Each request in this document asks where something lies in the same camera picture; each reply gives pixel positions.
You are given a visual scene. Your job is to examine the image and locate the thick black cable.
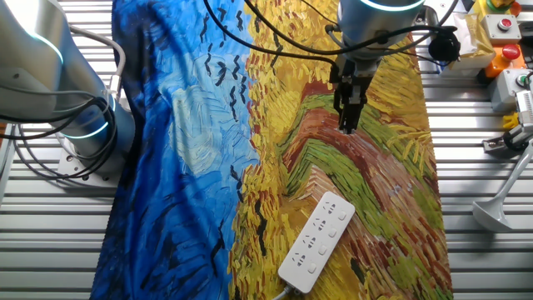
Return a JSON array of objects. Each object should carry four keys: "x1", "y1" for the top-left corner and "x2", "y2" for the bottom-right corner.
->
[
  {"x1": 202, "y1": 0, "x2": 341, "y2": 70},
  {"x1": 243, "y1": 0, "x2": 459, "y2": 58}
]

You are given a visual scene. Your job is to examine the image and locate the black base cable loops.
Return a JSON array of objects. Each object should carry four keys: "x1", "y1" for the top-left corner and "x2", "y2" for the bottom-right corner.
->
[{"x1": 0, "y1": 94, "x2": 118, "y2": 181}]

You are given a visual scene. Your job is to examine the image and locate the yellow object with green top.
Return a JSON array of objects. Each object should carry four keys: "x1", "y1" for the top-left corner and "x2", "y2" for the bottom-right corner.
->
[{"x1": 472, "y1": 0, "x2": 522, "y2": 18}]

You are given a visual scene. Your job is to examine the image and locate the orange emergency stop button box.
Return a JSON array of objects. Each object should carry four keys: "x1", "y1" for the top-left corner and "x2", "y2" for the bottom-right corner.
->
[{"x1": 477, "y1": 43, "x2": 528, "y2": 81}]

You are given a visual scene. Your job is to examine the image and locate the black round cable connector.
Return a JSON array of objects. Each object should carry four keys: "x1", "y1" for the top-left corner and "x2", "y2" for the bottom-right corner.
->
[{"x1": 427, "y1": 31, "x2": 461, "y2": 63}]

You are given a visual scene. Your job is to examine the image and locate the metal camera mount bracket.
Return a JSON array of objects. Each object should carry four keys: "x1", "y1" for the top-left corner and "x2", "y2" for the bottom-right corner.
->
[{"x1": 481, "y1": 122, "x2": 533, "y2": 154}]

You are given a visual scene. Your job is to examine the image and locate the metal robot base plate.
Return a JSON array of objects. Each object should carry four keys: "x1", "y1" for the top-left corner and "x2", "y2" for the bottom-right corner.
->
[{"x1": 56, "y1": 147, "x2": 122, "y2": 188}]

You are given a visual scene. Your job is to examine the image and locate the grey camera stand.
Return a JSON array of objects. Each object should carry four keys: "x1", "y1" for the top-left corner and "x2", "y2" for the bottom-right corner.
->
[{"x1": 472, "y1": 141, "x2": 533, "y2": 233}]

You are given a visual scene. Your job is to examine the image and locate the grey box with red button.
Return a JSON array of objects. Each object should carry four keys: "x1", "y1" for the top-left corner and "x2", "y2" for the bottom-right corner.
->
[{"x1": 481, "y1": 14, "x2": 522, "y2": 46}]

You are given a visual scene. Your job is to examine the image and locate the white four-socket power strip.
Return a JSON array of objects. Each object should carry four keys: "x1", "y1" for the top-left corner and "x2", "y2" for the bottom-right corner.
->
[{"x1": 277, "y1": 190, "x2": 356, "y2": 295}]

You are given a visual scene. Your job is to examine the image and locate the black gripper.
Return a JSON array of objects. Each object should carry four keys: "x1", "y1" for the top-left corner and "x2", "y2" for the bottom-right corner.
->
[{"x1": 330, "y1": 57, "x2": 379, "y2": 135}]

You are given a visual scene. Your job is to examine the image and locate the grey cable with plug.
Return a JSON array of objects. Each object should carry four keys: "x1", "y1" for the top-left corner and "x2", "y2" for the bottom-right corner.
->
[{"x1": 68, "y1": 24, "x2": 127, "y2": 103}]

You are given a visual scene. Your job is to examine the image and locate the white camera with grille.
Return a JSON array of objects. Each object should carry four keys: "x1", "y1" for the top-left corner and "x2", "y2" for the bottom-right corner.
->
[{"x1": 514, "y1": 89, "x2": 533, "y2": 126}]

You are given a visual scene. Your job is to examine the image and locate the grey box with green button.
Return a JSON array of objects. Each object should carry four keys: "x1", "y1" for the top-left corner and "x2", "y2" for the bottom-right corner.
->
[{"x1": 487, "y1": 68, "x2": 533, "y2": 113}]

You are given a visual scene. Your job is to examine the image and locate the small yellow plastic piece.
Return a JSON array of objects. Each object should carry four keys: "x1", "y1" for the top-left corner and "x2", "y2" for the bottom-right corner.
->
[{"x1": 502, "y1": 112, "x2": 520, "y2": 131}]

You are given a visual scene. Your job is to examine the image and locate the white blue cardboard box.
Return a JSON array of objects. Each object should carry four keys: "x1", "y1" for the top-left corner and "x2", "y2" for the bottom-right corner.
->
[{"x1": 447, "y1": 24, "x2": 496, "y2": 78}]

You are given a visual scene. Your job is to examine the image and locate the white power strip cord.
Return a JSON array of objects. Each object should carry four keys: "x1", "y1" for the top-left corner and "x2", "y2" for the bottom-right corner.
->
[{"x1": 272, "y1": 285, "x2": 299, "y2": 300}]

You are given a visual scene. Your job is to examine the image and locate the painted wheatfield print cloth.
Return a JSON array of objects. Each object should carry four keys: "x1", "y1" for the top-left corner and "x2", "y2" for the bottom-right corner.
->
[{"x1": 89, "y1": 0, "x2": 455, "y2": 300}]

